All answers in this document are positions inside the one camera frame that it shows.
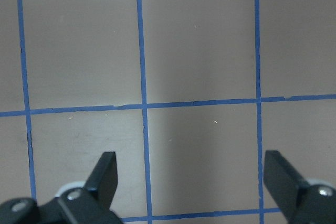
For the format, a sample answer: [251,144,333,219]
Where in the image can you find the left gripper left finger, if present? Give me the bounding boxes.
[84,152,118,210]

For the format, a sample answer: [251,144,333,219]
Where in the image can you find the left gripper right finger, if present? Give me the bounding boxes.
[263,150,310,221]

